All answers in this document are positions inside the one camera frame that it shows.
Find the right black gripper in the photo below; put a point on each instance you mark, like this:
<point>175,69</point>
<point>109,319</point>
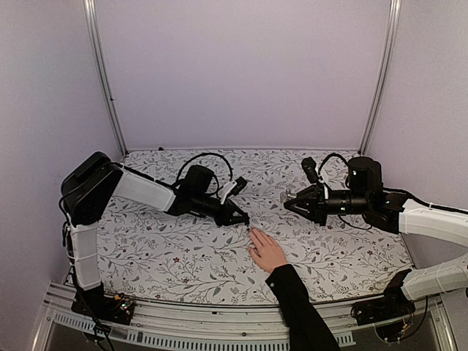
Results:
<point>315,196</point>

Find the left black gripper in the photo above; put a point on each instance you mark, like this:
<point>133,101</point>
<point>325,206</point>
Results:
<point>227,217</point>

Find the black sleeved forearm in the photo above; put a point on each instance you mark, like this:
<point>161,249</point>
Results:
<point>307,329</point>

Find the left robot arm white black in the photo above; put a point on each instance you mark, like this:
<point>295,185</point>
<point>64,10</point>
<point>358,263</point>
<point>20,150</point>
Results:
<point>88,191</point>

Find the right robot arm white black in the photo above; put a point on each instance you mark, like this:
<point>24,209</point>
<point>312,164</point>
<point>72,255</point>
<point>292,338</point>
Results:
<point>393,211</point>

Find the person's bare hand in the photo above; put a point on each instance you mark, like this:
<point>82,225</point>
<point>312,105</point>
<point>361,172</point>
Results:
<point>265,252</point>

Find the floral patterned table mat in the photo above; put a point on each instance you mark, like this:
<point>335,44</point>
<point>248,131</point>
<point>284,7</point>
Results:
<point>149,254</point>

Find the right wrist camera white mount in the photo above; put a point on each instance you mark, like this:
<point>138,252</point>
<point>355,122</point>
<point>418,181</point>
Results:
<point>309,167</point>

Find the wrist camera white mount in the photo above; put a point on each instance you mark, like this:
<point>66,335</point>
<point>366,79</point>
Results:
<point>231,188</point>
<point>309,167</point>

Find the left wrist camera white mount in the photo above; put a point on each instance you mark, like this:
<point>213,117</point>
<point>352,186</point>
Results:
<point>231,188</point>

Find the front aluminium slotted rail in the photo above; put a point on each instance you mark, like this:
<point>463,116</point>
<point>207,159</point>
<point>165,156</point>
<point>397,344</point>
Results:
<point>159,325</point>

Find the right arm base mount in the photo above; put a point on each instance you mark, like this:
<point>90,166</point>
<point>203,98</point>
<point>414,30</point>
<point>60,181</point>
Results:
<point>391,305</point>

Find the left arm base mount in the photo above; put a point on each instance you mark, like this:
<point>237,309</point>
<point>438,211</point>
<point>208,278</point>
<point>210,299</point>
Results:
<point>118,308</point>

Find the right aluminium frame post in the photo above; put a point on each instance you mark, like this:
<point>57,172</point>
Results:
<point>382,77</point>

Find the aluminium frame post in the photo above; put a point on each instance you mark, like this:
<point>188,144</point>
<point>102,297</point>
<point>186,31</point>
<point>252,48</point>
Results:
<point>382,77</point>
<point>99,59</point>

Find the left aluminium frame post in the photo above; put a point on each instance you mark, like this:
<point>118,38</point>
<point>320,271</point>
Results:
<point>99,59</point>

